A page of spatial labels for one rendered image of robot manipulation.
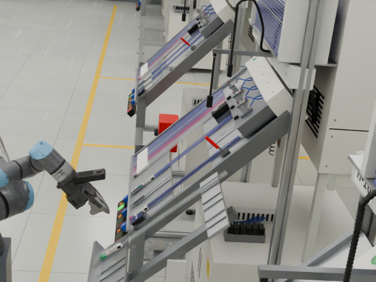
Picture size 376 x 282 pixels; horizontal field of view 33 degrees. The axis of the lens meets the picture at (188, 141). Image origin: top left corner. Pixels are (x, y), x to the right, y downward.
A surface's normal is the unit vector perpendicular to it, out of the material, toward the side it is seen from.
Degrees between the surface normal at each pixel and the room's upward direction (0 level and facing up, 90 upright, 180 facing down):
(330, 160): 90
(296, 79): 90
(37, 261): 0
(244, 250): 0
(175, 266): 90
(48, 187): 0
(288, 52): 90
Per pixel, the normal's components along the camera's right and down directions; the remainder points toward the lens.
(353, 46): 0.06, 0.38
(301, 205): 0.09, -0.92
